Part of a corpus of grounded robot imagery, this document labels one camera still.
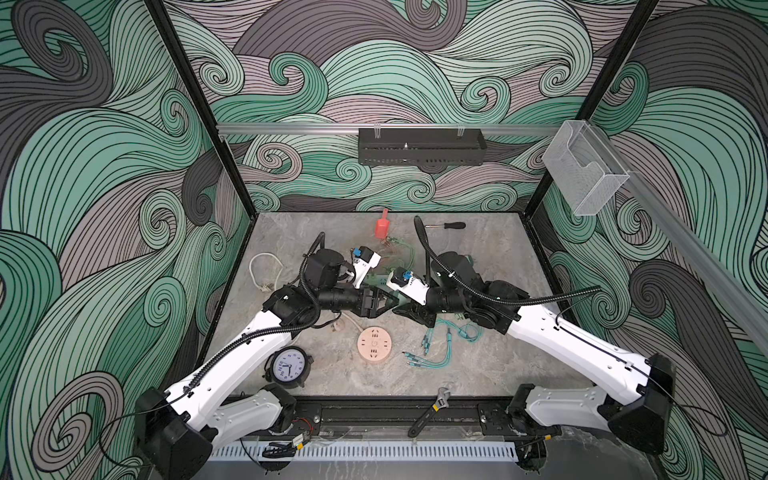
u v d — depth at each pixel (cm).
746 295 52
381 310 62
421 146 96
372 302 60
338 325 87
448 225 118
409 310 61
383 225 114
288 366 79
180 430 36
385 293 61
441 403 76
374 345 83
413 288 59
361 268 63
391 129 94
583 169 80
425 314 61
